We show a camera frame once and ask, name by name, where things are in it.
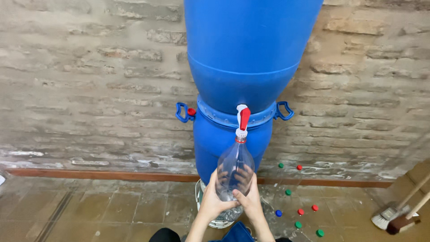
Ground person's right hand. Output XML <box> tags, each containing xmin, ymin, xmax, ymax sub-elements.
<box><xmin>232</xmin><ymin>172</ymin><xmax>263</xmax><ymax>220</ymax></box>

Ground person's left hand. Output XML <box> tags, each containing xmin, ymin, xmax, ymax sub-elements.
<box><xmin>198</xmin><ymin>169</ymin><xmax>241</xmax><ymax>224</ymax></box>

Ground red and white tap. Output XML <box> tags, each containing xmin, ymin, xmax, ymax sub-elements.
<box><xmin>235</xmin><ymin>104</ymin><xmax>251</xmax><ymax>139</ymax></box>

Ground white plastic bucket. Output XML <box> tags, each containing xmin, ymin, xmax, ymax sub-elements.
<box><xmin>196</xmin><ymin>179</ymin><xmax>269</xmax><ymax>229</ymax></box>

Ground blue cloth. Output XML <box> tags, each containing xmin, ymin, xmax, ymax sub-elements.
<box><xmin>208</xmin><ymin>221</ymin><xmax>256</xmax><ymax>242</ymax></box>

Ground broom with brown head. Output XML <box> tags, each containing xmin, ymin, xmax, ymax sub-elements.
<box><xmin>386</xmin><ymin>191</ymin><xmax>430</xmax><ymax>235</ymax></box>

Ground group of capped clear bottles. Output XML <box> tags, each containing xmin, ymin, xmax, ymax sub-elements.
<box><xmin>260</xmin><ymin>162</ymin><xmax>326</xmax><ymax>240</ymax></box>

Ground person's black trousers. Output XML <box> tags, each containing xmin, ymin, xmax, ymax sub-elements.
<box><xmin>149</xmin><ymin>227</ymin><xmax>293</xmax><ymax>242</ymax></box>

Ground blue barrel with side handles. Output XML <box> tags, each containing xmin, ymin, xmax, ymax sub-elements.
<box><xmin>175</xmin><ymin>95</ymin><xmax>295</xmax><ymax>185</ymax></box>

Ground clear plastic bottle red ring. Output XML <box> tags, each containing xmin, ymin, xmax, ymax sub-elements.
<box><xmin>215</xmin><ymin>129</ymin><xmax>256</xmax><ymax>223</ymax></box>

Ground large blue plastic barrel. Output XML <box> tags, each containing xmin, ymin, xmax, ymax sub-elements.
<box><xmin>184</xmin><ymin>0</ymin><xmax>324</xmax><ymax>115</ymax></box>

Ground broom with white bristles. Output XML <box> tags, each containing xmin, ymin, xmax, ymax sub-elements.
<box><xmin>371</xmin><ymin>173</ymin><xmax>430</xmax><ymax>231</ymax></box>

